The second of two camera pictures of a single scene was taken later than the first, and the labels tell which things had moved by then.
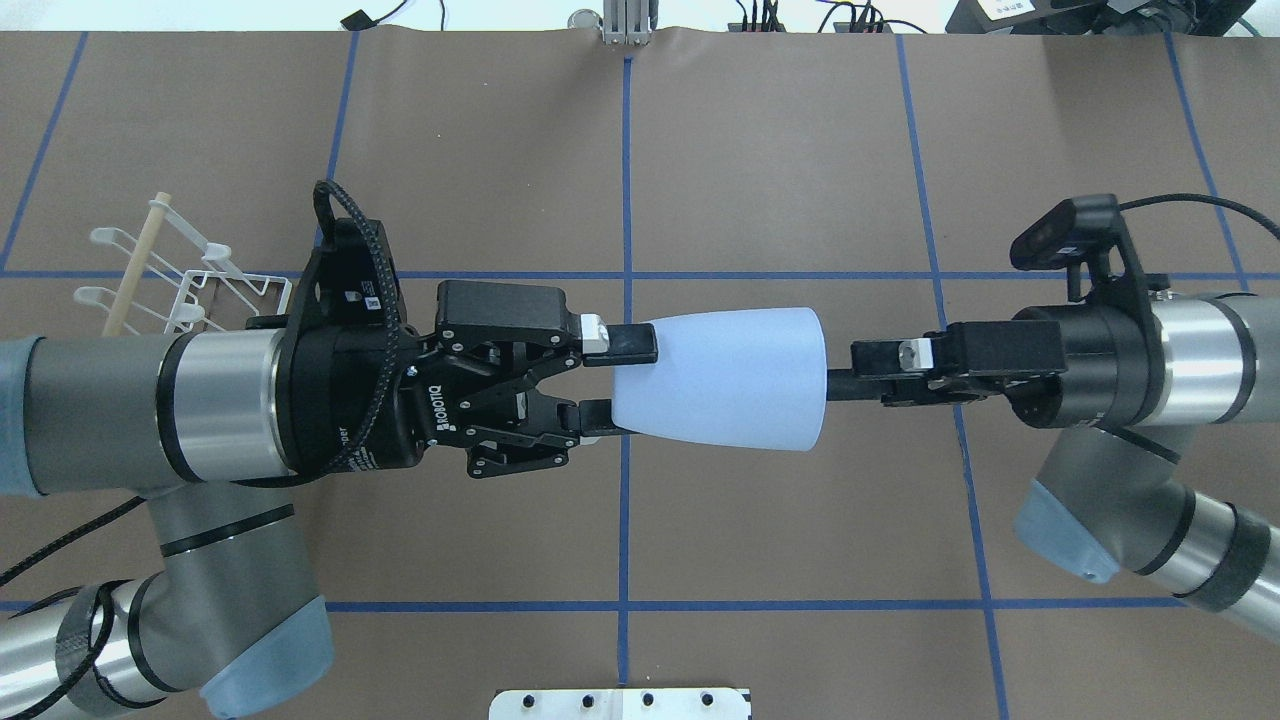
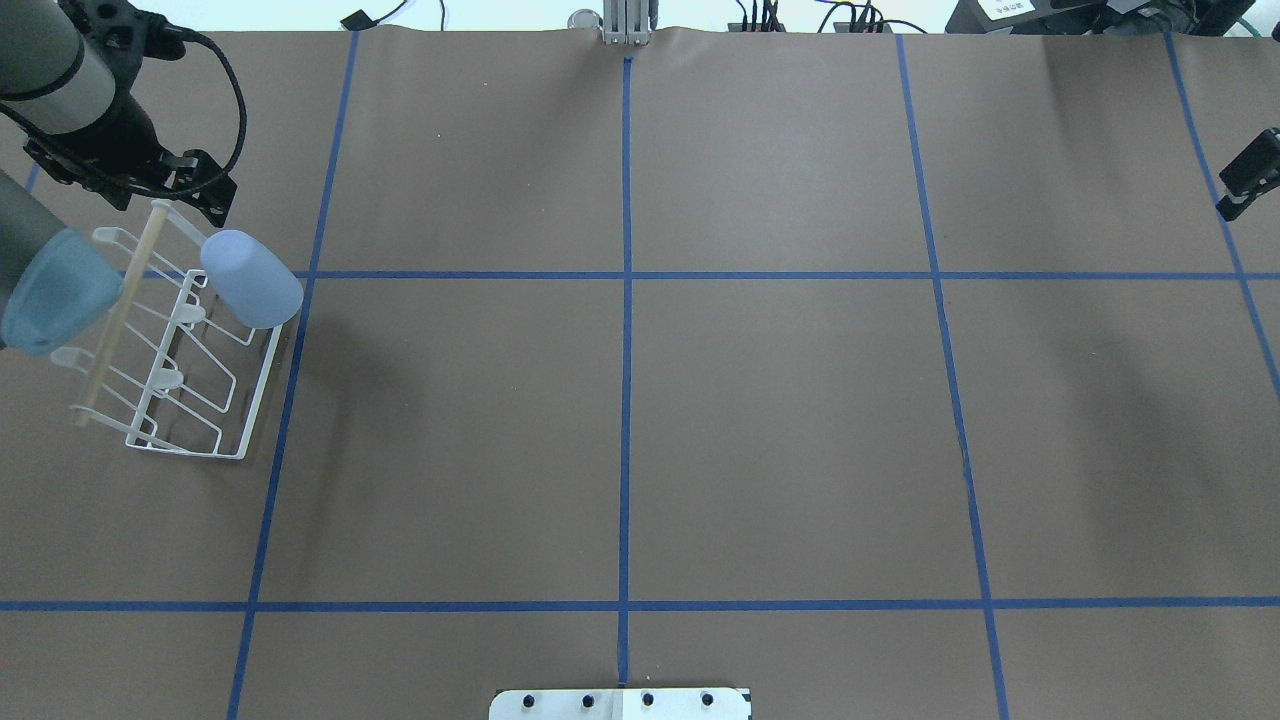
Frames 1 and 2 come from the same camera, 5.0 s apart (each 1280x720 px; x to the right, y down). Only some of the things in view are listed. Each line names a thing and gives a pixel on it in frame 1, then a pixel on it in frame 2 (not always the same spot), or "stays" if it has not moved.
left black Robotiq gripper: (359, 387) -> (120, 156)
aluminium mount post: (629, 22) stays
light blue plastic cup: (753, 378) -> (252, 285)
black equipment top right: (1097, 18) stays
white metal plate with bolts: (620, 704) stays
